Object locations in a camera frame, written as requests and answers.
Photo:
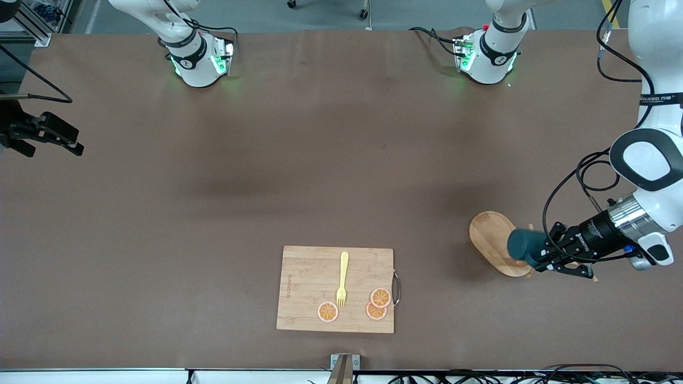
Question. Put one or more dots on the wooden mug rack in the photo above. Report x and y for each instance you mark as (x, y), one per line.
(488, 234)

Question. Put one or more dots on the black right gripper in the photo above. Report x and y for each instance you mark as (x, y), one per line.
(12, 121)

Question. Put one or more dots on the dark teal cup yellow inside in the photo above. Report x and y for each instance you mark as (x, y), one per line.
(525, 246)

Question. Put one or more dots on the metal camera bracket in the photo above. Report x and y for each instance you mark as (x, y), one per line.
(341, 368)

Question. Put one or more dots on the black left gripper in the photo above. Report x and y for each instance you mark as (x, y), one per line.
(596, 235)

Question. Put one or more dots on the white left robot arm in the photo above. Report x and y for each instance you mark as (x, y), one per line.
(648, 160)

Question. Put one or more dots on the aluminium frame post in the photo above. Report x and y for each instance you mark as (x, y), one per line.
(32, 34)

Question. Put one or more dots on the orange slice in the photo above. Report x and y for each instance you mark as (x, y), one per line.
(380, 297)
(373, 313)
(327, 312)

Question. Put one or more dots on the yellow plastic fork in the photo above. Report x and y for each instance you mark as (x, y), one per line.
(343, 266)

